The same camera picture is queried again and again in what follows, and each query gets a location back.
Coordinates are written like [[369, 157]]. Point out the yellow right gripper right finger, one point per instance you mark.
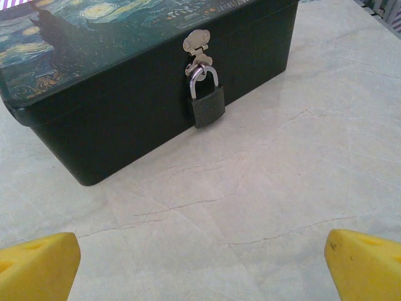
[[366, 269]]

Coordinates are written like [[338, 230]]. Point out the dark tin box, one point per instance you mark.
[[125, 109]]

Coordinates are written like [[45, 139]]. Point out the silver hasp latch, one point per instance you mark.
[[195, 39]]

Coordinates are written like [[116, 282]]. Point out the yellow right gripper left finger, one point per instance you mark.
[[37, 269]]

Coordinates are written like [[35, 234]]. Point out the small black padlock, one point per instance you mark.
[[208, 108]]

